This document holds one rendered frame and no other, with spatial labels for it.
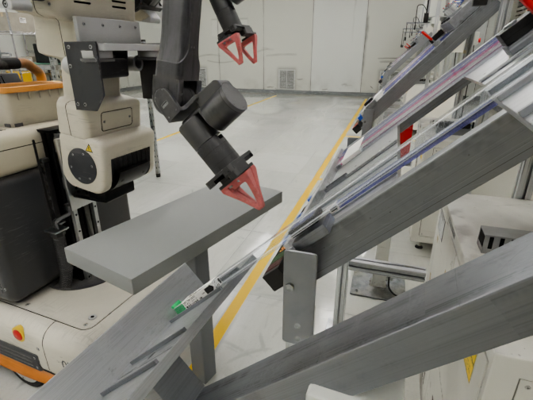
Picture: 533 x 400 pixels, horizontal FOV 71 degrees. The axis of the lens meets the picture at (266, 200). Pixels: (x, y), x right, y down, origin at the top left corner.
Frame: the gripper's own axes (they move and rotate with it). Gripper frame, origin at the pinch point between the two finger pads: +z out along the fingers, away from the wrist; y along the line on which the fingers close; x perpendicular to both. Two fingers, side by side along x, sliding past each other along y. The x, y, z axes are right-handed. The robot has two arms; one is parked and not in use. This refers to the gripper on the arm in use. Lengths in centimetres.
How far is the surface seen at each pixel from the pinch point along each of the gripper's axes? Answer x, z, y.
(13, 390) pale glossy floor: 114, 1, -2
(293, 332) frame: 1.6, 17.8, -14.6
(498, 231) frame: -28, 38, 23
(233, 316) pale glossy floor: 74, 37, 54
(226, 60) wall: 299, -252, 871
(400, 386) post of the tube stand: -22.1, 10.9, -39.8
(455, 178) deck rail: -30.1, 11.0, -10.0
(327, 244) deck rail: -10.5, 9.9, -10.1
